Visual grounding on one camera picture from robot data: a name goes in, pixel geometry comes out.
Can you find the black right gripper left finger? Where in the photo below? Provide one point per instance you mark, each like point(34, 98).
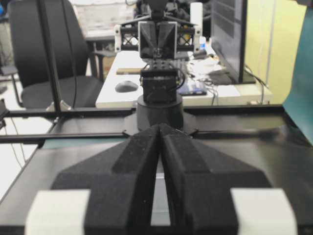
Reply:
point(110, 193)

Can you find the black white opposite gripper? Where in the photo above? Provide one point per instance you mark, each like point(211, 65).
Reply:
point(159, 32)

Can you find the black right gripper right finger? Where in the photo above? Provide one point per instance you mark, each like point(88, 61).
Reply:
point(216, 194)

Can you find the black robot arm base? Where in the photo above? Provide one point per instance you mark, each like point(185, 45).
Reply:
point(160, 102)

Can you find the white cylinder bottle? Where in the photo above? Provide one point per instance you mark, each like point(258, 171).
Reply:
point(196, 13)

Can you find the white desk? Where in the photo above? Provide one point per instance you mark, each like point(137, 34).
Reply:
point(196, 70)

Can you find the brown wooden block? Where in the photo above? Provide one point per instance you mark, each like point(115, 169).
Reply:
point(128, 71)

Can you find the black computer mouse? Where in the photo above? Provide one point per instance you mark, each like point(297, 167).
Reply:
point(126, 86)

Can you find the blue box on desk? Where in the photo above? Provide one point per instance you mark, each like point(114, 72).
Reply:
point(192, 88)

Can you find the black computer monitor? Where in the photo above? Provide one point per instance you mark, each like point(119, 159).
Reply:
point(228, 37)

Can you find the black cloth on desk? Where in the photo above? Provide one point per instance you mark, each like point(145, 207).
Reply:
point(220, 77)

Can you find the black office chair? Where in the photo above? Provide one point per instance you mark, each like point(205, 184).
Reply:
point(71, 50)

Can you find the teal backdrop sheet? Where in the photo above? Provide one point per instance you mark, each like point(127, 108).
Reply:
point(299, 102)

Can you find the black aluminium frame post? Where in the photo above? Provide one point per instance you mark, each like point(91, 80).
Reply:
point(50, 59)

